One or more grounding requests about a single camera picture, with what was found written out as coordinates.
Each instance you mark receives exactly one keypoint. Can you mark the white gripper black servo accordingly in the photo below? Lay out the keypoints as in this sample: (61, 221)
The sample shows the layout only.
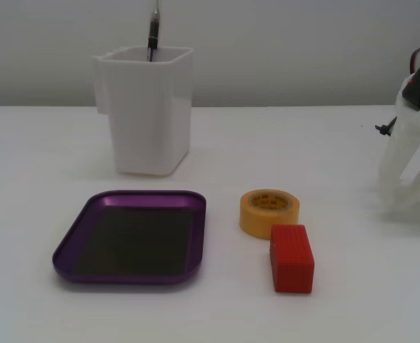
(411, 123)

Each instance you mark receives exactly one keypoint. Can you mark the red ribbed cube block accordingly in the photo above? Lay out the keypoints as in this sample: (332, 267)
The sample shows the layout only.
(292, 257)

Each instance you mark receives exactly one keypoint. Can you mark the black zip tie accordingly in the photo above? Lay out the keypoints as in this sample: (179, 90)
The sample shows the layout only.
(385, 127)

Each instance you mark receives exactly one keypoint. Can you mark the yellow masking tape roll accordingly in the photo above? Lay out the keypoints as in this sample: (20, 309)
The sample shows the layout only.
(258, 223)

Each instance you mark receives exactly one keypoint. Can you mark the white plastic pen holder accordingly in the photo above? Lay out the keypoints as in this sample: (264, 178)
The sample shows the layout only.
(149, 114)

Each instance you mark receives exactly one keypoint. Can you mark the purple metal tray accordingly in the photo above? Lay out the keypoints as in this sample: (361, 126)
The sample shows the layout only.
(135, 243)

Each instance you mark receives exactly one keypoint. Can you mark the black pen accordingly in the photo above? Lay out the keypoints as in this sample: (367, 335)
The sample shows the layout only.
(154, 32)

